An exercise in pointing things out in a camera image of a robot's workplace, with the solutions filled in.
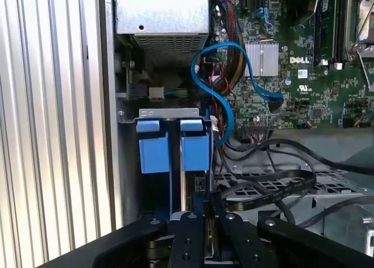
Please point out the black RAM slot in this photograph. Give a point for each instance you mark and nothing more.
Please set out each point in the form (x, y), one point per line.
(339, 25)

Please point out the green motherboard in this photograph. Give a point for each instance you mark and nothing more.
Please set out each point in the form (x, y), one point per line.
(321, 104)

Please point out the metal disk bay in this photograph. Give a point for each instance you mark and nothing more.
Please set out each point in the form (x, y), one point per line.
(163, 112)

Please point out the silver chipset heatsink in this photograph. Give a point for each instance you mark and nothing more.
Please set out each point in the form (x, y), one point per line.
(261, 59)

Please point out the locking lever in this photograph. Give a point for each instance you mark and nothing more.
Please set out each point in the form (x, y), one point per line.
(363, 69)

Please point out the silver power supply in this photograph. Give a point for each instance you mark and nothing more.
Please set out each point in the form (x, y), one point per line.
(160, 11)

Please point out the black PC case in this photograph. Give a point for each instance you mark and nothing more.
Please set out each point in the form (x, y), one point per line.
(109, 75)

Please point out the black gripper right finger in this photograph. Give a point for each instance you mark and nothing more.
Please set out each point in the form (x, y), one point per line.
(239, 244)

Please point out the white plastic connector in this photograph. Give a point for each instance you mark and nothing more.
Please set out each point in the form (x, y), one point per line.
(156, 93)

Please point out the blue board connector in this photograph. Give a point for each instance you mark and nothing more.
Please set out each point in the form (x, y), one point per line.
(264, 15)

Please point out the hard disk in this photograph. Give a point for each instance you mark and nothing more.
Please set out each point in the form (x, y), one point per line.
(155, 154)

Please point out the CPU socket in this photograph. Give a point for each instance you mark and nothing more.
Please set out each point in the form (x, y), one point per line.
(365, 14)

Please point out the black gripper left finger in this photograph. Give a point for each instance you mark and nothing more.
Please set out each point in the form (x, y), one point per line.
(187, 244)

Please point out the perforated metal drive cage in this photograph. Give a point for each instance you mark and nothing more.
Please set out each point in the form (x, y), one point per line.
(344, 221)

